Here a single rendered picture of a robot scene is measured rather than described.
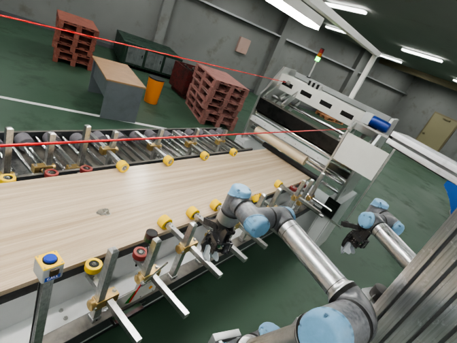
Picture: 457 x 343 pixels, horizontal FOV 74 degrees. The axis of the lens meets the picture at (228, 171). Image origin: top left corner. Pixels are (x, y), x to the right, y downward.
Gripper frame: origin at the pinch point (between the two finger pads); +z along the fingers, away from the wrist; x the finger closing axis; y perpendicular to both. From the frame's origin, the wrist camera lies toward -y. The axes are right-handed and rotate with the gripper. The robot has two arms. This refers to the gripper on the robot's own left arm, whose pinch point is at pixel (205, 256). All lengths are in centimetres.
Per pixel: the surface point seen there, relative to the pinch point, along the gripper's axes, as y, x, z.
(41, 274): -7, -55, 13
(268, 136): -222, 187, 24
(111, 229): -62, -21, 42
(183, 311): -7.7, 7.8, 45.6
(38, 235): -57, -56, 42
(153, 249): -30.1, -7.8, 25.8
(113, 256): -19.7, -29.1, 18.6
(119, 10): -1015, 97, 14
